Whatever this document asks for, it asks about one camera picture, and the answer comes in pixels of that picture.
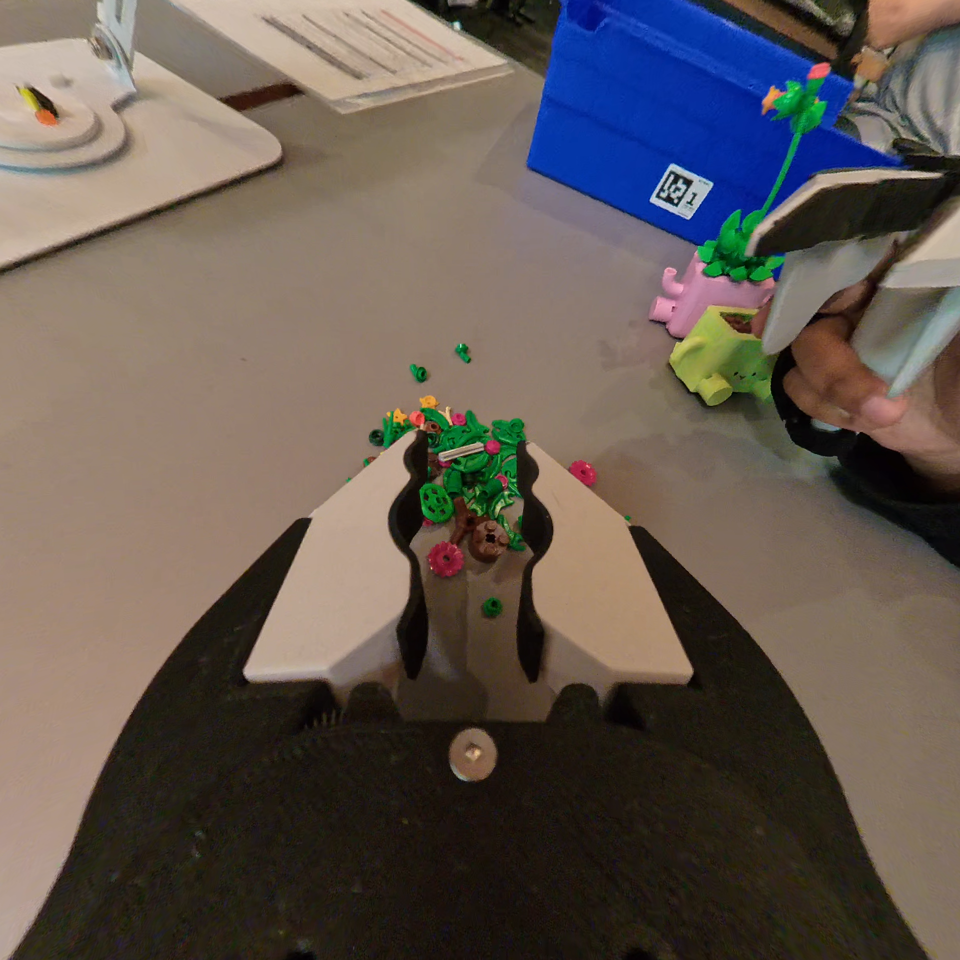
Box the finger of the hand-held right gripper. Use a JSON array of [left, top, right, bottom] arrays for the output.
[[759, 234, 901, 357], [746, 168, 955, 260]]

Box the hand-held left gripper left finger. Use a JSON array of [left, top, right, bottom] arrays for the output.
[[243, 429, 430, 723]]

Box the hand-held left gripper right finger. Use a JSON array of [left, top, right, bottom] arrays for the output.
[[516, 441, 694, 723]]

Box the pile of toy brick pieces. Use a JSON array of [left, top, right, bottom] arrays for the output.
[[363, 393, 530, 565]]

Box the person's right hand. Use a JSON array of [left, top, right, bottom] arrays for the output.
[[783, 283, 960, 477]]

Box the lime toy brick flowerpot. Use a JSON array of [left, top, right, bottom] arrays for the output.
[[669, 303, 781, 408]]

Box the pink toy brick flowerpot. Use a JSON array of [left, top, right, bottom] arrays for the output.
[[648, 62, 835, 340]]

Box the blue plastic bin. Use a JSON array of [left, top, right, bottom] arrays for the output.
[[526, 0, 905, 246]]

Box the white metal stand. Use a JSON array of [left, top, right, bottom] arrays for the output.
[[0, 0, 285, 273]]

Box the laminated paper sheet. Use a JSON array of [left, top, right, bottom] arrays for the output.
[[168, 0, 516, 115]]

